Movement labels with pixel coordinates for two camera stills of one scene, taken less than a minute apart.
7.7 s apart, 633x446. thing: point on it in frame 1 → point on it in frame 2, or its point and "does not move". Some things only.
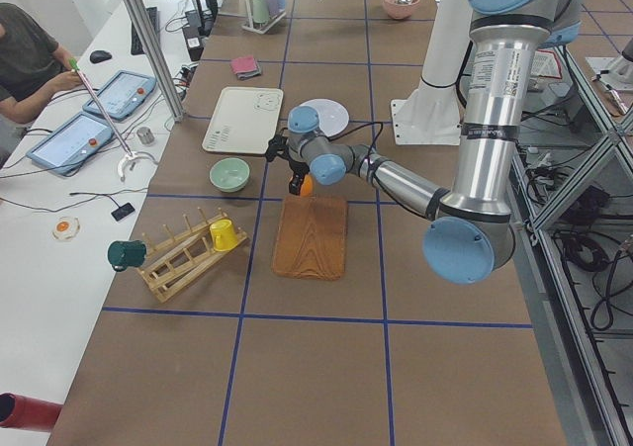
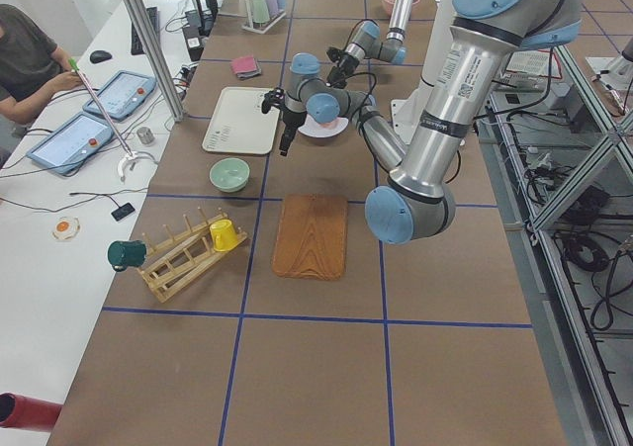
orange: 307,187 → 332,126
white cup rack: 248,15 does not move
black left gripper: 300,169 → 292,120
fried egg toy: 65,227 does not move
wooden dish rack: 176,258 does not move
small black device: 123,211 does not move
